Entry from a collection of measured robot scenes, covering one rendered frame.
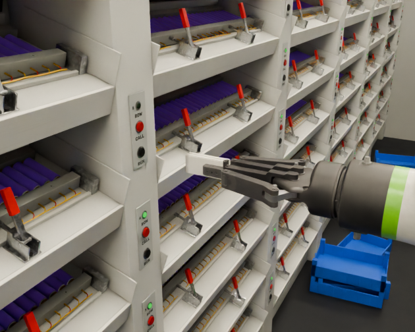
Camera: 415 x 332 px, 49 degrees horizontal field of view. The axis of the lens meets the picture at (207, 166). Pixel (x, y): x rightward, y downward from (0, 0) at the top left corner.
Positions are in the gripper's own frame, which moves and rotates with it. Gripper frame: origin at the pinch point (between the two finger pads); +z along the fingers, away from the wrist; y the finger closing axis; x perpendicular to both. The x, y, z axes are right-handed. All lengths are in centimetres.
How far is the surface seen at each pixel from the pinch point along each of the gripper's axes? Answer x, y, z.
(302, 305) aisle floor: -100, 101, 9
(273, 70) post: 3, 65, 14
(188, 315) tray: -44.8, 15.6, 13.6
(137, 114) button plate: 6.8, -1.0, 11.9
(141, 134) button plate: 3.3, -0.2, 11.9
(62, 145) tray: 1.3, -5.8, 23.7
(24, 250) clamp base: -5.2, -24.4, 12.9
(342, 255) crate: -91, 132, 1
